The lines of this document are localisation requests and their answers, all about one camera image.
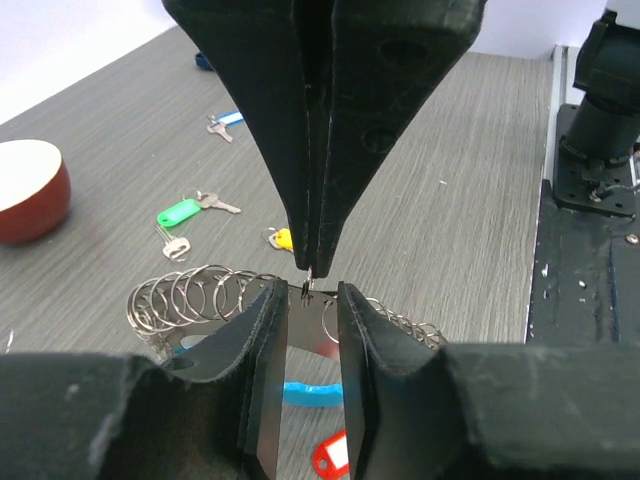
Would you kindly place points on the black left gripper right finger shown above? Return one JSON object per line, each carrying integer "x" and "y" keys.
{"x": 483, "y": 411}

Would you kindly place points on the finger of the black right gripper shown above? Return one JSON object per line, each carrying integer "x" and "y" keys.
{"x": 253, "y": 47}
{"x": 387, "y": 58}

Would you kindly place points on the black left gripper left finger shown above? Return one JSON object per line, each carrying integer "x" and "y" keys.
{"x": 64, "y": 416}

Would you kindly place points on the yellow tag key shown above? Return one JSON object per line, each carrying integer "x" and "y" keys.
{"x": 279, "y": 239}

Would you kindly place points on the dark blue tray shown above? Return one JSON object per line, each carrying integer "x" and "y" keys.
{"x": 202, "y": 62}

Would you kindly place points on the blue tag key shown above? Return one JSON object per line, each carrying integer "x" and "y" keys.
{"x": 218, "y": 125}

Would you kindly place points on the red key tag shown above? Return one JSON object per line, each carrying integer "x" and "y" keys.
{"x": 330, "y": 459}

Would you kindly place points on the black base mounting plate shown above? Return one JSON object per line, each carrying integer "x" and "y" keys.
{"x": 585, "y": 282}

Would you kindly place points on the green tag key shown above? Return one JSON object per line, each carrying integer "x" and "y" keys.
{"x": 172, "y": 222}

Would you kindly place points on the red bowl white inside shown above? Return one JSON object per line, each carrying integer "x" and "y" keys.
{"x": 35, "y": 190}

